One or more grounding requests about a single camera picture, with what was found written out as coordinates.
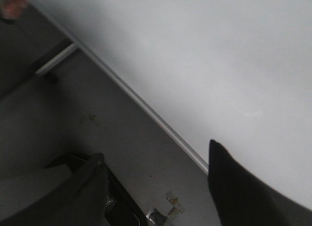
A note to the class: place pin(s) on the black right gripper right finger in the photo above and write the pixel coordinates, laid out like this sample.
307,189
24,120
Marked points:
241,199

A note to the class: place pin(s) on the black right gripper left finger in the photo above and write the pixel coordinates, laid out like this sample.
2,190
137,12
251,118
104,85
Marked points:
79,201

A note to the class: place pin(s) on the white whiteboard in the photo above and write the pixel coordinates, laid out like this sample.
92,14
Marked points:
235,71

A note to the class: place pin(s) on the whiteboard stand leg with caster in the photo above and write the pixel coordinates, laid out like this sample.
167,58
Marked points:
53,58

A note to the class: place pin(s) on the crumpled tape scrap on floor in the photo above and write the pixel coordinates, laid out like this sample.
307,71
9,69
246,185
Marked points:
167,215

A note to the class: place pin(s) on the orange object on floor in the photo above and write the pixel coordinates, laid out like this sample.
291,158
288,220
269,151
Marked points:
11,10

